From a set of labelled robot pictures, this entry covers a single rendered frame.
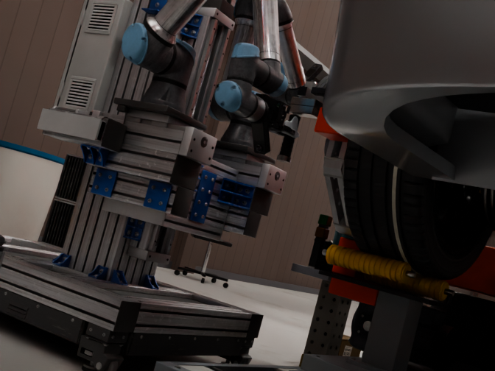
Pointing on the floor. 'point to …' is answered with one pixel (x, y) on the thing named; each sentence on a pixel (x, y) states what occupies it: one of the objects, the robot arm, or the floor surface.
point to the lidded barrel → (26, 189)
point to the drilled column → (327, 322)
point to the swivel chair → (206, 260)
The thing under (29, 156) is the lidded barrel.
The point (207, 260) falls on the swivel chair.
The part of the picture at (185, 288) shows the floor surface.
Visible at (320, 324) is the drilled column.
